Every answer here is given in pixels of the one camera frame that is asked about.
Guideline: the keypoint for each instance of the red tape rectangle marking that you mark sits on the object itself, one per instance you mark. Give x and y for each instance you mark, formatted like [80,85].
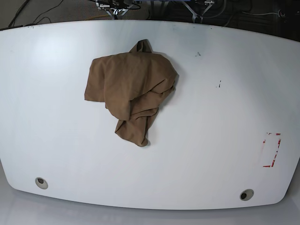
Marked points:
[270,149]

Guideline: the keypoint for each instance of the grey table grommet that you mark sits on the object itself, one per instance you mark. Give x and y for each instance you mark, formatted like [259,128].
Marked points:
[246,194]
[41,183]

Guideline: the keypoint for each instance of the grey table grommet left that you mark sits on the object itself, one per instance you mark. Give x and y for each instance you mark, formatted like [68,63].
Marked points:
[41,183]

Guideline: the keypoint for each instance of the metal robot stand left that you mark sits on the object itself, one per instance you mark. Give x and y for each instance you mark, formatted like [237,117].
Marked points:
[116,8]

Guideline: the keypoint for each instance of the grey table grommet right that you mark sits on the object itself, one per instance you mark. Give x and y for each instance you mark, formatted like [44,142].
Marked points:
[246,194]

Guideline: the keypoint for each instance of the brown t-shirt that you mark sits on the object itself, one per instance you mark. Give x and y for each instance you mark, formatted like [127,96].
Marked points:
[132,85]

